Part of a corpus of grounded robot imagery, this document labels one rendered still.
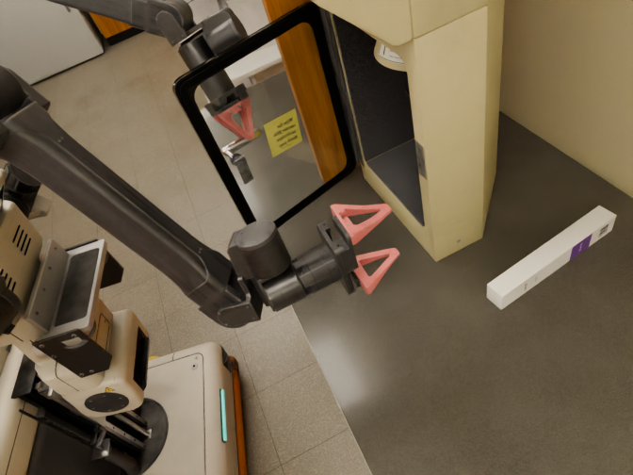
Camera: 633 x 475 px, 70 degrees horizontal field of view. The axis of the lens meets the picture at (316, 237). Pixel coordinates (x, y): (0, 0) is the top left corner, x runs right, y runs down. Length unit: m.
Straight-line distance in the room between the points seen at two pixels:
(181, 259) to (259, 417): 1.39
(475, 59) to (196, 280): 0.49
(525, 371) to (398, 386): 0.20
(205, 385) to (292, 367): 0.40
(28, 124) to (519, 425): 0.77
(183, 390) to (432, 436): 1.16
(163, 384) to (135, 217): 1.30
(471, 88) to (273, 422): 1.50
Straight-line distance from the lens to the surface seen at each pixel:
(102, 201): 0.60
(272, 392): 1.96
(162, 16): 0.91
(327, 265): 0.62
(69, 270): 1.19
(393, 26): 0.62
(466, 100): 0.74
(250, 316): 0.64
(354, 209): 0.62
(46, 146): 0.59
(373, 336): 0.87
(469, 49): 0.71
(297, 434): 1.87
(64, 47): 5.68
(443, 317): 0.88
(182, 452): 1.70
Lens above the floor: 1.70
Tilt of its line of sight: 46 degrees down
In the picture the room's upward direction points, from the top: 21 degrees counter-clockwise
